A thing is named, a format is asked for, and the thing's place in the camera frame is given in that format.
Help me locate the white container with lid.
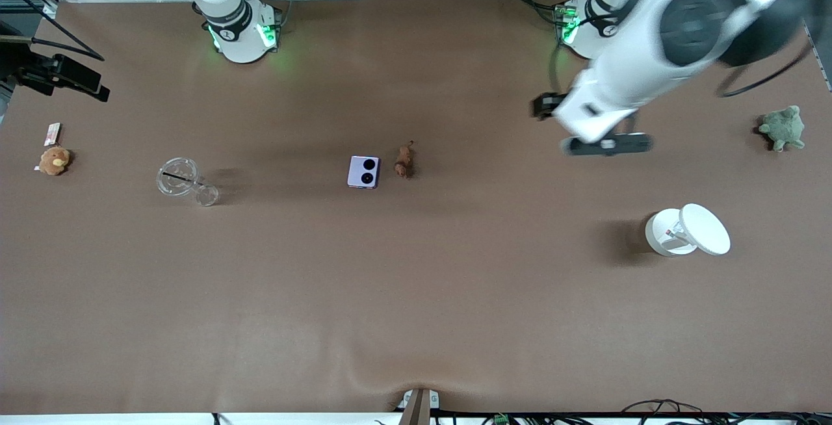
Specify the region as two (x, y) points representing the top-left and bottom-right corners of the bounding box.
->
(645, 203), (731, 257)

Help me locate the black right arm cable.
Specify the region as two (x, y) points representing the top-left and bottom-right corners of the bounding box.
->
(0, 0), (105, 62)

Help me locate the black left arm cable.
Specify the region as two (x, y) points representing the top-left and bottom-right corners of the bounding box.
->
(717, 42), (813, 98)

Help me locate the lilac flip phone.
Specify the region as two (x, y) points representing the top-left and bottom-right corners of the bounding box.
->
(346, 155), (382, 190)

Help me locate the small brown toy dog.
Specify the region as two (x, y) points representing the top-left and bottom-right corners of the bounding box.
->
(394, 141), (417, 179)

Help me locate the metal table edge bracket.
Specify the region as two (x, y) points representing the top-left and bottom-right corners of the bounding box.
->
(398, 388), (440, 425)

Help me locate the brown plush bear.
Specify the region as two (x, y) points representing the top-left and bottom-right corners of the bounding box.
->
(36, 146), (72, 176)

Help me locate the green plush turtle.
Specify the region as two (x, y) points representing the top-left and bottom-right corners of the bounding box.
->
(758, 106), (806, 152)

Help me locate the brown table cover sheet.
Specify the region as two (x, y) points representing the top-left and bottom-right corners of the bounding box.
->
(0, 0), (832, 416)

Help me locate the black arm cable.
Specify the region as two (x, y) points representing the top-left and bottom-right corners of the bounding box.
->
(0, 0), (105, 62)
(717, 42), (813, 98)

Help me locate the black floor cable bundle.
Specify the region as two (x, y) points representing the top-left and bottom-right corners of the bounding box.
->
(621, 399), (832, 425)

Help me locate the clear plastic cup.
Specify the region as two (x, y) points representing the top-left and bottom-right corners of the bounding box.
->
(156, 157), (220, 207)

